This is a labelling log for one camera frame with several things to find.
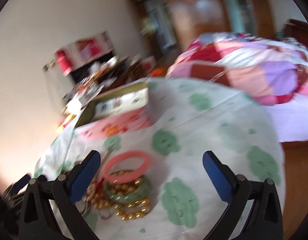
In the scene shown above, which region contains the gold bead necklace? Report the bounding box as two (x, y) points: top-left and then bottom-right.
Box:
(83, 171), (152, 221)

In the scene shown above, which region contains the pink plastic bangle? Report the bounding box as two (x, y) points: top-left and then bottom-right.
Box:
(102, 151), (152, 184)

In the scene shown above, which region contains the green jade bangle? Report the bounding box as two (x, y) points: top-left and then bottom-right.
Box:
(102, 176), (151, 204)

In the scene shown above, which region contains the pink metal jewelry tin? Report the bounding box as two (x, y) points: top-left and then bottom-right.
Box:
(74, 81), (155, 141)

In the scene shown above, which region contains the red yellow gift box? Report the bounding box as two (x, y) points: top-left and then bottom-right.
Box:
(57, 114), (76, 130)

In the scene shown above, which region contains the white green patterned tablecloth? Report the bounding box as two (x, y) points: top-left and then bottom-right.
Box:
(35, 78), (285, 239)

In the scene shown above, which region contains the wooden TV cabinet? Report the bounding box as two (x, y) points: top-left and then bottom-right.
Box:
(61, 55), (157, 115)

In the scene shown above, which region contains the patchwork pink purple quilt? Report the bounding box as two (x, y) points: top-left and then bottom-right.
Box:
(166, 32), (308, 106)

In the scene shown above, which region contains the red pink patchwork cloth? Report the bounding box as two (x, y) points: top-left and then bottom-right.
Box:
(54, 31), (114, 76)

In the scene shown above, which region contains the orange object on floor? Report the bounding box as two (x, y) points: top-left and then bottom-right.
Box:
(150, 68), (166, 77)

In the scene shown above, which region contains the dark wooden headboard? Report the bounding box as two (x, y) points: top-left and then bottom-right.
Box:
(284, 19), (308, 48)

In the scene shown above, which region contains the wooden wardrobe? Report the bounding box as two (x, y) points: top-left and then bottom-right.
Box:
(119, 0), (277, 51)

